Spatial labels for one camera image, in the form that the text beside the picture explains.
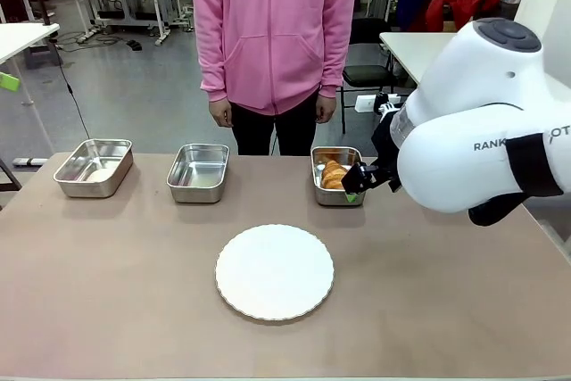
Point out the steel rectangular container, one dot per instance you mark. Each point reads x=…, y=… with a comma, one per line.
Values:
x=198, y=171
x=328, y=198
x=93, y=169

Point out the person left hand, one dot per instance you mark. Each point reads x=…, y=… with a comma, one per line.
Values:
x=325, y=110

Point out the white side table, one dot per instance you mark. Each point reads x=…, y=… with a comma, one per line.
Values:
x=22, y=39

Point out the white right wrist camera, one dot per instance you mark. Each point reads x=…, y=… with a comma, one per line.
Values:
x=366, y=103

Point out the white round plate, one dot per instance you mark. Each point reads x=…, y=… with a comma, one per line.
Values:
x=274, y=271

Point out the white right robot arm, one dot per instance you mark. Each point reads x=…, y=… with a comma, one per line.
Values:
x=482, y=140

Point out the white floor power strip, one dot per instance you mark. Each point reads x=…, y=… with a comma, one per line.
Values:
x=91, y=35

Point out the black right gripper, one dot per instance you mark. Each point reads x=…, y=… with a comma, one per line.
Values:
x=384, y=149

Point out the black office chair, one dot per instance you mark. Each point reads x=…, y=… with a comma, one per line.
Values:
x=366, y=68

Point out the golden croissant bread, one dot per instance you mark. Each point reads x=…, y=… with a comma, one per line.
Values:
x=332, y=175

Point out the person right hand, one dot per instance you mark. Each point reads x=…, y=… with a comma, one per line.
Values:
x=221, y=114

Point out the pink hoodie torso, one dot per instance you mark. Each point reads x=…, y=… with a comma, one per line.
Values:
x=272, y=28

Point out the white table with pole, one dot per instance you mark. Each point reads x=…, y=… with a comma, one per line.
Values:
x=410, y=53

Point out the black floor object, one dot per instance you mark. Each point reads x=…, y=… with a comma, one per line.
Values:
x=134, y=44

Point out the black trousers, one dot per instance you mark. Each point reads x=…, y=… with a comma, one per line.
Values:
x=254, y=131

